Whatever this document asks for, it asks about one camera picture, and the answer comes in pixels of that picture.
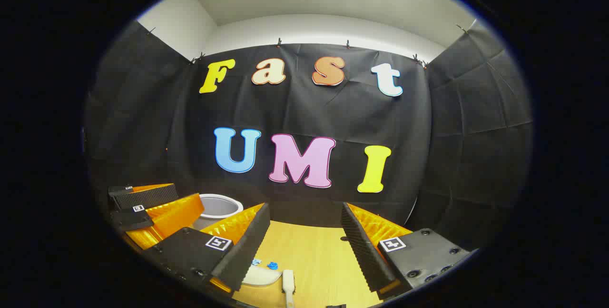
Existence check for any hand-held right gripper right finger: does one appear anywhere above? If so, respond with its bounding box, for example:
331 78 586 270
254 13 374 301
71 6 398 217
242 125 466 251
342 201 471 299

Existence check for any black backdrop cloth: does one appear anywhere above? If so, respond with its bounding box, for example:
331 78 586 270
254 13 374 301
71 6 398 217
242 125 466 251
85 20 533 251

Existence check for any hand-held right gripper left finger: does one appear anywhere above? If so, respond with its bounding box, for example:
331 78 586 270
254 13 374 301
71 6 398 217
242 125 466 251
142 202 270 294

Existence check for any white garbage bin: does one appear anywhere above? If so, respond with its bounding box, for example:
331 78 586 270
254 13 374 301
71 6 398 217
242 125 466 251
193 194 244 231

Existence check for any white dustpan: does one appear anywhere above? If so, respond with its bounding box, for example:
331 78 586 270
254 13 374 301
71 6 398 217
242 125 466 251
242 264 283 288

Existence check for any wooden desktop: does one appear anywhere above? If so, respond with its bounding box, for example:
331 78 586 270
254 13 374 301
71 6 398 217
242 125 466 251
232 220 383 308

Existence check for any small white broom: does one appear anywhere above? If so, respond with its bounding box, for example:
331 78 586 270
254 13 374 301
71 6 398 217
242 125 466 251
282 270 296 308

